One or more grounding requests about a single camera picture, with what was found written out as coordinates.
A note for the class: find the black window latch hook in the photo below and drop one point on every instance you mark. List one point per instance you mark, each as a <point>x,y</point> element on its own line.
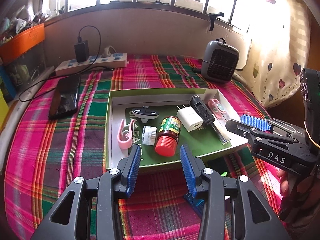
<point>213,17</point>

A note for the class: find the white plug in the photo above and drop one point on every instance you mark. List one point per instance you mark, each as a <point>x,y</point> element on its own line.
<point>108,51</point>

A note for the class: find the black smartphone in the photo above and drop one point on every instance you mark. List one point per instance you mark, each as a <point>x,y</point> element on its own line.
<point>65,98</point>

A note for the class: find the red cap medicine bottle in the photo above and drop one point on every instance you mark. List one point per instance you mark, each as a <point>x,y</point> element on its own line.
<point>168,136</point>

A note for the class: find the clear glass tank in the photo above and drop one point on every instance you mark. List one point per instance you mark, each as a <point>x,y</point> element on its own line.
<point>27,68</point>

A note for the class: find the black white round holder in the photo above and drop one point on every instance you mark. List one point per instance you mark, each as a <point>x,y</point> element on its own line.
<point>145,113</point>

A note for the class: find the plaid pink green cloth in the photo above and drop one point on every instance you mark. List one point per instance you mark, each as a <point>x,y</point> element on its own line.
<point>45,155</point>

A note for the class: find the white USB wall charger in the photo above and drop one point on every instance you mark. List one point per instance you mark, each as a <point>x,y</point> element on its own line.
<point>189,118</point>

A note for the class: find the heart pattern curtain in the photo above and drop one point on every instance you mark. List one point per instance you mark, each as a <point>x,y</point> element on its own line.
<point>278,50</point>

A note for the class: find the small white cap bottle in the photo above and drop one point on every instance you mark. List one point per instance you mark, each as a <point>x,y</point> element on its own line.
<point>149,134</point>

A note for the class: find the black power adapter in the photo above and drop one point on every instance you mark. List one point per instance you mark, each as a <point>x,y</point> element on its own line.
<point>81,51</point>

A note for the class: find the blue book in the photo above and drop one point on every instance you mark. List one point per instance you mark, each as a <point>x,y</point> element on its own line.
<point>7,88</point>

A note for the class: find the pink white cable clip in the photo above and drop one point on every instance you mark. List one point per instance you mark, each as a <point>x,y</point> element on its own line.
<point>125,134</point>

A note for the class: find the yellow box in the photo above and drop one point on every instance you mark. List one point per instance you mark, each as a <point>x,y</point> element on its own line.
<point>4,109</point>

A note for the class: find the grey desktop fan heater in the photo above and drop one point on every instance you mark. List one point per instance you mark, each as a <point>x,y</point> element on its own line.
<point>219,61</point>

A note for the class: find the blue USB voltage meter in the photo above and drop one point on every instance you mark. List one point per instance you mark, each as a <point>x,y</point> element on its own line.
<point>196,204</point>

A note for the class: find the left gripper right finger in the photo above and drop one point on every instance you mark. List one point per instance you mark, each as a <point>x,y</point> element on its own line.
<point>252,216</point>

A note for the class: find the orange plastic bin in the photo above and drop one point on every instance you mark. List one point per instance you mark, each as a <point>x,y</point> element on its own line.
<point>21,43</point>

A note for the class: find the green cardboard box tray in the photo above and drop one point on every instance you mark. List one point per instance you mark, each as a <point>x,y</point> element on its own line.
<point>160,120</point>

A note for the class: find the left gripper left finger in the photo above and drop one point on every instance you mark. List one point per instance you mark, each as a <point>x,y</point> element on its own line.
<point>70,216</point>

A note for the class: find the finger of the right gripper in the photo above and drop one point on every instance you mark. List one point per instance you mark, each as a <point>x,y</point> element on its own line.
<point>275,126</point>
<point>260,141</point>

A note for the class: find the pink white small gadget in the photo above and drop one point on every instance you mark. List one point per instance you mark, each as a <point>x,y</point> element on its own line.
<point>217,109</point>

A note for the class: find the white power strip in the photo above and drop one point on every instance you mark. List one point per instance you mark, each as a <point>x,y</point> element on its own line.
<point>115,60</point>

